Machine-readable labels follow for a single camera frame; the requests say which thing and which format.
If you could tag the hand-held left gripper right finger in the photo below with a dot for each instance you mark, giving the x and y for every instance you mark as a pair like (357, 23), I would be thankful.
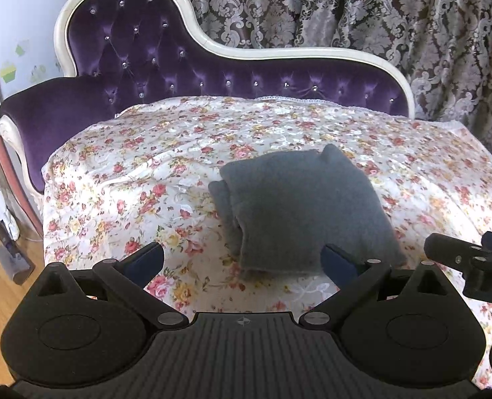
(339, 265)

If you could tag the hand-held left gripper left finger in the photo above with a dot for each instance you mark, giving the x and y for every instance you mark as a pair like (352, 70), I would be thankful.
(147, 262)

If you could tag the grey argyle sweater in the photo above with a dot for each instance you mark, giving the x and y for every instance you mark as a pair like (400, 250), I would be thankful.
(304, 212)

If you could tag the floral blanket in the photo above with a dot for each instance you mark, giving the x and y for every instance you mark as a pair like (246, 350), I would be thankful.
(154, 174)

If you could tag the stick vacuum cleaner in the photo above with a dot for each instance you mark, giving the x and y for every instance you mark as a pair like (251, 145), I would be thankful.
(9, 253)

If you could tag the purple tufted sofa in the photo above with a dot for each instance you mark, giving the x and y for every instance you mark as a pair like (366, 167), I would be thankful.
(154, 62)

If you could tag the patterned damask curtain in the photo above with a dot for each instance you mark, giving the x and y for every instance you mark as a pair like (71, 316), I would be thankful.
(354, 12)

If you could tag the green wall stickers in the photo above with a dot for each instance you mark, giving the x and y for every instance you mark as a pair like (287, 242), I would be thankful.
(21, 66)

